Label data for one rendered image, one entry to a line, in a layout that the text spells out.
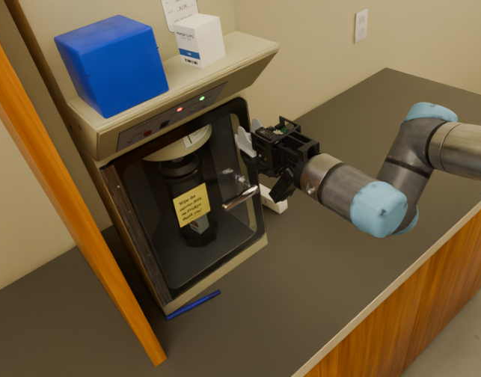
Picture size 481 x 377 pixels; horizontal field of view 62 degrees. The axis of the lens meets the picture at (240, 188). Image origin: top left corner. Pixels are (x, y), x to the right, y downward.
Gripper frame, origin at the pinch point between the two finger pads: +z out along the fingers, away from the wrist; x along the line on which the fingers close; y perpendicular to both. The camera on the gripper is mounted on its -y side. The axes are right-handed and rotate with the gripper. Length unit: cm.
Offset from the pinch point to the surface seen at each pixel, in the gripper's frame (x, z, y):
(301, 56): -61, 46, -15
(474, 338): -80, -34, -131
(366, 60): -99, 46, -31
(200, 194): 11.2, 1.2, -8.0
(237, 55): 2.6, -7.1, 20.1
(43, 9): 25.1, 2.3, 32.4
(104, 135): 26.5, -8.2, 18.1
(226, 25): -2.4, 2.3, 21.5
